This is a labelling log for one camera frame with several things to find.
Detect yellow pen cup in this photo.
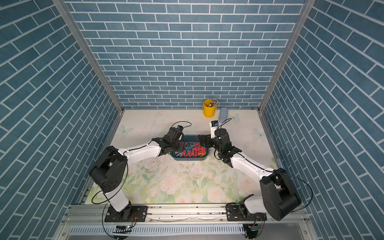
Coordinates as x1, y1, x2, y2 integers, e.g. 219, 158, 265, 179
203, 100, 217, 118

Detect grey blue cylinder case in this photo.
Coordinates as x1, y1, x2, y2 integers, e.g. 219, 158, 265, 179
219, 107, 228, 123

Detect aluminium corner post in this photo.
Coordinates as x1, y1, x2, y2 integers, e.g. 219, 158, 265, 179
52, 0, 124, 115
259, 0, 316, 115

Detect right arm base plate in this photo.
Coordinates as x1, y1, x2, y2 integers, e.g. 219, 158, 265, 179
225, 203, 267, 223

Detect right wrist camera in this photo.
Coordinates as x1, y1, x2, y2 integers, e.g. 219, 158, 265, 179
210, 120, 219, 139

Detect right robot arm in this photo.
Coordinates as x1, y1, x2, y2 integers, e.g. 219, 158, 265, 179
199, 129, 302, 221

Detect aluminium front rail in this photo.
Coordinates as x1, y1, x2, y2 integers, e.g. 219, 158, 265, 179
61, 203, 310, 225

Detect aluminium corner post right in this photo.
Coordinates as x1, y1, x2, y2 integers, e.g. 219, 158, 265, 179
259, 0, 316, 115

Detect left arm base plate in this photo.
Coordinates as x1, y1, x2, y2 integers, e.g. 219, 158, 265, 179
104, 205, 148, 223

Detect pens in yellow cup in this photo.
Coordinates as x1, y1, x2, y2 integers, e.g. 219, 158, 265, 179
209, 99, 218, 108

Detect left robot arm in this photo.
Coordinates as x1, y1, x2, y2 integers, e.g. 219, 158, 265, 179
89, 126, 185, 213

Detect aluminium corner post left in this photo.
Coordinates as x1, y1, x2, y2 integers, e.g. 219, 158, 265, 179
52, 0, 124, 115

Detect dark teal storage box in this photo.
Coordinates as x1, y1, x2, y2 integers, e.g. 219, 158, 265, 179
171, 135, 210, 161

